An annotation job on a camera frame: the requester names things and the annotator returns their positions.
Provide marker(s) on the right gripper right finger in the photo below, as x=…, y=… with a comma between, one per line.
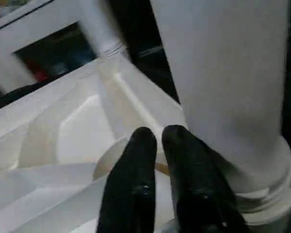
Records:
x=196, y=189

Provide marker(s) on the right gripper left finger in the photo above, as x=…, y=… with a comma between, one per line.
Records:
x=131, y=182

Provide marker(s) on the white plastic table top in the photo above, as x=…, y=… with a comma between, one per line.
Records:
x=75, y=116

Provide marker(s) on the white plastic table leg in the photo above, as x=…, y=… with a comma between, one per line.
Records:
x=99, y=24
x=220, y=72

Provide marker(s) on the red packet in cabinet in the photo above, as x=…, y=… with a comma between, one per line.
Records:
x=40, y=74

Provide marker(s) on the white cabinet with glass doors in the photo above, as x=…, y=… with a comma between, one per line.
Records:
x=51, y=21

